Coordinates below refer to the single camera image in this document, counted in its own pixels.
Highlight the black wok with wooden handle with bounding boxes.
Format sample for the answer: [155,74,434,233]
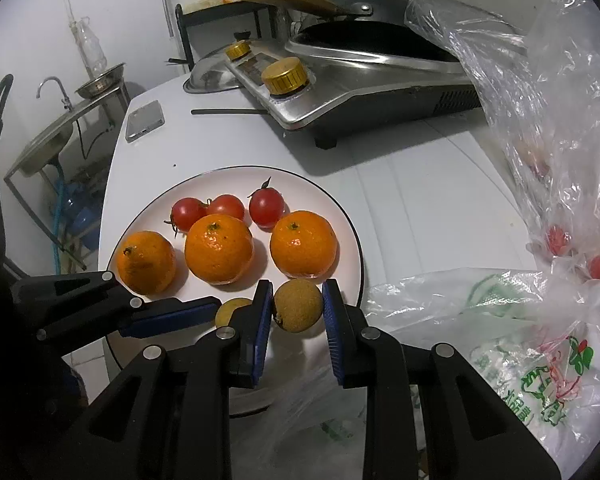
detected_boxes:
[216,0,461,58]

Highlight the black stick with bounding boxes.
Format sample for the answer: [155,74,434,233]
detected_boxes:
[191,107,268,116]

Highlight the steel stove with gold knobs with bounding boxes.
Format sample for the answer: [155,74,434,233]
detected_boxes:
[225,30,483,150]

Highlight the blue hose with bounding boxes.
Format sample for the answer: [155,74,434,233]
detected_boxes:
[50,160,66,268]

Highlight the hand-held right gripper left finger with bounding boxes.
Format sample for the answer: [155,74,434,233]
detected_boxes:
[55,280,275,480]

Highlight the clear plastic bottle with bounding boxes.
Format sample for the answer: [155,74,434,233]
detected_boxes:
[75,17,108,76]

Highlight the white plate with black rim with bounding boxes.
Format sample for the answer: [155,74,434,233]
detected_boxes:
[104,166,365,418]

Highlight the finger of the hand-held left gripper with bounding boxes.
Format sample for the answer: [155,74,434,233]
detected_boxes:
[10,270,224,342]

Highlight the small metal block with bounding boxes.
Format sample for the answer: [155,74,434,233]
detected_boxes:
[125,100,166,143]

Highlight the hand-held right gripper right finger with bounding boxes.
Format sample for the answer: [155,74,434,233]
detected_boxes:
[321,279,563,480]

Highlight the steel sink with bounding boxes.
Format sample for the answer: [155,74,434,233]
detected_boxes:
[2,95,131,178]

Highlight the mandarin orange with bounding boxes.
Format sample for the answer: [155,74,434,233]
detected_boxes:
[270,210,339,279]
[184,213,255,286]
[116,230,177,296]

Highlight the clear plastic bag with fruit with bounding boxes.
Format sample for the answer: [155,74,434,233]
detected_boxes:
[240,267,600,480]

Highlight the steel faucet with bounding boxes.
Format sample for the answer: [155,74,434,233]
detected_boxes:
[36,76,75,112]

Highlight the blue water jug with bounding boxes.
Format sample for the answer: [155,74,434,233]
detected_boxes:
[60,180,103,251]

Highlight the steel bowl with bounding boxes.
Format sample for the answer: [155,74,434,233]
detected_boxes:
[75,62,127,100]

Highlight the brown longan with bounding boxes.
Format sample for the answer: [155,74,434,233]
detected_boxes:
[215,298,253,331]
[272,280,326,333]

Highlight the steel pot lid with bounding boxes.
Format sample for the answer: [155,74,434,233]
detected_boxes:
[182,55,241,95]

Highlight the black shelf rack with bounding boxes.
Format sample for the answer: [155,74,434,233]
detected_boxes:
[174,2,281,73]

